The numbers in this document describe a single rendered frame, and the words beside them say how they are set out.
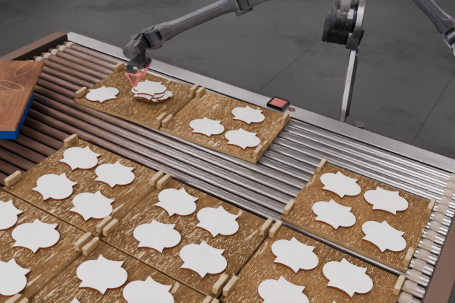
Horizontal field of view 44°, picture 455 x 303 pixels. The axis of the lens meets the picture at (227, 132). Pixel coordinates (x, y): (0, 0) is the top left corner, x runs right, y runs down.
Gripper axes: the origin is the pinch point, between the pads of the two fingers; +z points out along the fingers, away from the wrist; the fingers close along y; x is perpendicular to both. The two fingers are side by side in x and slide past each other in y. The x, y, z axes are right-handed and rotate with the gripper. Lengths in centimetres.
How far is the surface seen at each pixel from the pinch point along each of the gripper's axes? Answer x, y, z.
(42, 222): -1, 83, 6
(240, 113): 44.5, 3.7, 5.1
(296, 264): 77, 79, 4
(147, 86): 3.9, 0.7, 2.3
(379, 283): 100, 79, 5
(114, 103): -6.7, 10.5, 7.1
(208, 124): 34.0, 15.2, 5.3
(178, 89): 14.7, -8.6, 6.7
